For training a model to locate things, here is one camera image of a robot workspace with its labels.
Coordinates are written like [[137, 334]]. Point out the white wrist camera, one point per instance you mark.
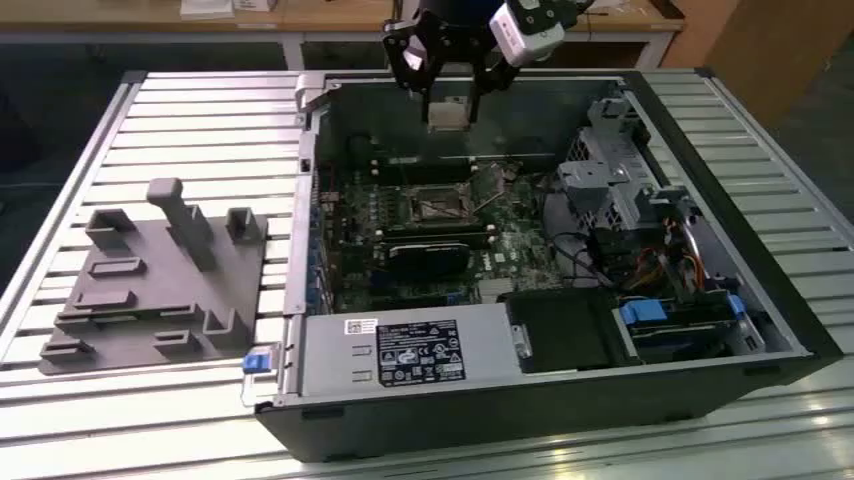
[[528, 30]]

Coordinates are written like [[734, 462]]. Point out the black PC case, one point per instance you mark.
[[468, 420]]

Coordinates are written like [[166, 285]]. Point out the small blue bay clip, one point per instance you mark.
[[736, 306]]

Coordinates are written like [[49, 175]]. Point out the wooden cabinet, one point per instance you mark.
[[768, 50]]

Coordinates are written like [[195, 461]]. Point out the square silver CPU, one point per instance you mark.
[[449, 116]]

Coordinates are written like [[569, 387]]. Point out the white box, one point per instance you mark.
[[207, 9]]

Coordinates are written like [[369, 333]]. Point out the black plastic shroud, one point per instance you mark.
[[568, 330]]

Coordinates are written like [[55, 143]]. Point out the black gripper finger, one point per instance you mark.
[[408, 55], [490, 75]]

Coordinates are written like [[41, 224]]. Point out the blue case latch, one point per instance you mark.
[[259, 361]]

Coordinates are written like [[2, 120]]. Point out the small silver heatsink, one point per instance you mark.
[[497, 290]]

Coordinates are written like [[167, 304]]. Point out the gray metal disk bay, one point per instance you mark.
[[594, 175]]

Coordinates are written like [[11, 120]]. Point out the black CPU socket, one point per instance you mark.
[[441, 205]]

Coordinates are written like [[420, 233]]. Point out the blue disk carrier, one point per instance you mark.
[[642, 312]]

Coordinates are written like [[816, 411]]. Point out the silver power supply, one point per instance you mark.
[[334, 360]]

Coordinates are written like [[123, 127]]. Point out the black graphics card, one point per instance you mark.
[[428, 260]]

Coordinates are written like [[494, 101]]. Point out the wooden desk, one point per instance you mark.
[[101, 20]]

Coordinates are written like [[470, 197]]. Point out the gray parts rack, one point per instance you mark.
[[167, 280]]

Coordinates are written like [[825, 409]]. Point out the thin metal locking lever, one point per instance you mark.
[[489, 201]]

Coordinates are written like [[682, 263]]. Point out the green motherboard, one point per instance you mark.
[[528, 250]]

